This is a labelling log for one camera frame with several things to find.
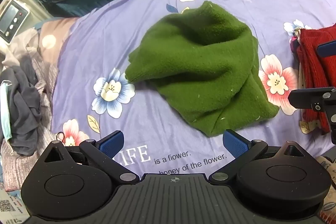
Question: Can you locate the white device with screen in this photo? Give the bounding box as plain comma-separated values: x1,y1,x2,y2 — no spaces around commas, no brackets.
0,0,30,43

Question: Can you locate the patterned brown cloth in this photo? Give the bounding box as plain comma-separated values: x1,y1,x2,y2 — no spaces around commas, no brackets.
315,154,336,224

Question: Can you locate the patterned small cloth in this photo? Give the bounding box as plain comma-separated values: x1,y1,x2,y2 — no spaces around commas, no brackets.
290,28,302,54

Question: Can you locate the red knit sweater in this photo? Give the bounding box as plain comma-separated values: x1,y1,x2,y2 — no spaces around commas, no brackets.
297,25,336,135

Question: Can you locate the blue face mask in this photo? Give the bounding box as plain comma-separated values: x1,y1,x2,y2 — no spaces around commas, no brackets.
0,80,13,155

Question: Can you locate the purple floral bedsheet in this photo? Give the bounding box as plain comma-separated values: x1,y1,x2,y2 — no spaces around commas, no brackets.
50,0,336,182

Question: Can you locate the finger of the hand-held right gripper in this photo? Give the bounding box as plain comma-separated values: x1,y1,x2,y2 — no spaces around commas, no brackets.
288,87,336,145
316,40,336,58

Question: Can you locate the black hair tie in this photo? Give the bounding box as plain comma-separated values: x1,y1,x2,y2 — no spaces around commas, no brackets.
56,131,66,147

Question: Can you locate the pink polka dot pillow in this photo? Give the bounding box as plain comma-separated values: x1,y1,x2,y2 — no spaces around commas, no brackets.
37,17,79,62

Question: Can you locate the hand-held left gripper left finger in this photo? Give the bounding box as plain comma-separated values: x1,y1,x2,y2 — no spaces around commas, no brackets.
42,130,140,185

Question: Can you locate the printed paper sheet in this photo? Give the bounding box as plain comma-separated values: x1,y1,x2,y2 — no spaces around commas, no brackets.
0,189,29,224

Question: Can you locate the green knit sweater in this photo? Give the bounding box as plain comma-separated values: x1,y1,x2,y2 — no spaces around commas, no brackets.
125,0,280,138

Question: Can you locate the dark grey garment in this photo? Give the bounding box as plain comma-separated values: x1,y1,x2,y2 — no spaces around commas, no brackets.
0,57,41,156

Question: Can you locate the pale grey cloth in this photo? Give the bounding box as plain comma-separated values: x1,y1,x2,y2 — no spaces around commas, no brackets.
0,27,40,69

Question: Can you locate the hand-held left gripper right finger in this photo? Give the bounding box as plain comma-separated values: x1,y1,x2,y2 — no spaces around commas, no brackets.
209,129,306,184

